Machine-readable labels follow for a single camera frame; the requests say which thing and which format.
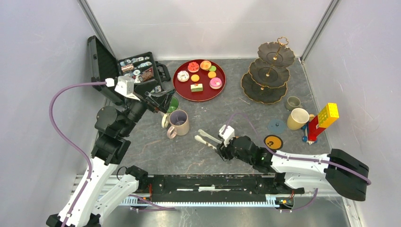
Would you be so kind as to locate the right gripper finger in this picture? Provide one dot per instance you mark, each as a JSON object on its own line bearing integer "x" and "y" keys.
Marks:
{"x": 219, "y": 149}
{"x": 223, "y": 141}

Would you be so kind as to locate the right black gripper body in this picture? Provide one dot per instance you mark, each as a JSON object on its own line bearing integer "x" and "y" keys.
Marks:
{"x": 230, "y": 152}

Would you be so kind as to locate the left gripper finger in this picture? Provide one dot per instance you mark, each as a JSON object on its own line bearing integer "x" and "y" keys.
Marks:
{"x": 169, "y": 92}
{"x": 165, "y": 103}

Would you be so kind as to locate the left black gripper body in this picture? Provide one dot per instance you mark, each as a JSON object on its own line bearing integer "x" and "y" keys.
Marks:
{"x": 152, "y": 105}

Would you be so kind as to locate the pink beige mug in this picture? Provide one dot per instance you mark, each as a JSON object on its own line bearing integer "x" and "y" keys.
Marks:
{"x": 179, "y": 124}

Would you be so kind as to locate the layered green cake slice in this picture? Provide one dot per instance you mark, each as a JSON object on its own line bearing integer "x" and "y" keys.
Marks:
{"x": 196, "y": 87}

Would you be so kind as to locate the orange fruit tart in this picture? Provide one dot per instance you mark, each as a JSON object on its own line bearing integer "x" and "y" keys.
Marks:
{"x": 205, "y": 65}

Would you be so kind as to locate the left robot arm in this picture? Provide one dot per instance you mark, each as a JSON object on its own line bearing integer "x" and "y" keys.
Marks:
{"x": 86, "y": 208}

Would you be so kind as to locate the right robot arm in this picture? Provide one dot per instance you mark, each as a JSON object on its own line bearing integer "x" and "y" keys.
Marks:
{"x": 337, "y": 171}

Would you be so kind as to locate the green mug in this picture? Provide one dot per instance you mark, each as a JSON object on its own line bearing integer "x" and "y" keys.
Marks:
{"x": 174, "y": 105}

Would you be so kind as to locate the black open case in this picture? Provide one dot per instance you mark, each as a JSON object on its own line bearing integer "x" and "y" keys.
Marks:
{"x": 146, "y": 74}

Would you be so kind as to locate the black yellow round coaster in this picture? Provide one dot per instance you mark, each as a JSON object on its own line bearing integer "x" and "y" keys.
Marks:
{"x": 274, "y": 142}

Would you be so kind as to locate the white sprinkled donut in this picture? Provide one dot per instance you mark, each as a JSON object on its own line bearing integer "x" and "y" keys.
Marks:
{"x": 183, "y": 76}

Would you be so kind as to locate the orange macaron centre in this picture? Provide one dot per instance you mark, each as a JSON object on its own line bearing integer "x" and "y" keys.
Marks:
{"x": 195, "y": 78}

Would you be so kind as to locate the orange macaron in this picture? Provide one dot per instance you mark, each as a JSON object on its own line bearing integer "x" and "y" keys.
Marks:
{"x": 212, "y": 74}
{"x": 195, "y": 78}

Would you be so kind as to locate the blue round coaster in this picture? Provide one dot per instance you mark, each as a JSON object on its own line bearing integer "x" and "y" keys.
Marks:
{"x": 276, "y": 126}

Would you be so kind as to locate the red round tray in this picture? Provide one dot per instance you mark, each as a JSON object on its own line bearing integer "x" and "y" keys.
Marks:
{"x": 183, "y": 88}

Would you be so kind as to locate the orange macaron right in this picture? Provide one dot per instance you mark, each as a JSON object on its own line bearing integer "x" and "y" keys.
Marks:
{"x": 212, "y": 74}

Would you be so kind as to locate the green macaron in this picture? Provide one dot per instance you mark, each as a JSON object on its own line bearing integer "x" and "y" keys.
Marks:
{"x": 212, "y": 68}

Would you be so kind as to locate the yellow cream mug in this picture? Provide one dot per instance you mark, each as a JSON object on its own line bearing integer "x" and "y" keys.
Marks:
{"x": 298, "y": 118}

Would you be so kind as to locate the small grey-green cup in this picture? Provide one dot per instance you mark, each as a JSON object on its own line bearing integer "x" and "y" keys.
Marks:
{"x": 292, "y": 102}

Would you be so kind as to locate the three-tier gold dessert stand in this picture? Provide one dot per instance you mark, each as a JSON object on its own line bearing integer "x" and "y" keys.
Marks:
{"x": 266, "y": 81}

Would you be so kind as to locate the red yellow block toy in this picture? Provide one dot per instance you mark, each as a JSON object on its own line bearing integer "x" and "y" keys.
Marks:
{"x": 319, "y": 123}

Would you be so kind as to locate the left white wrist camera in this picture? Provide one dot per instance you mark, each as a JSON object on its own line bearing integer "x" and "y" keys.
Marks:
{"x": 125, "y": 87}

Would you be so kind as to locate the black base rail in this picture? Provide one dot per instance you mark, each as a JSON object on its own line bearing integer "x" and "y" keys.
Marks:
{"x": 230, "y": 189}

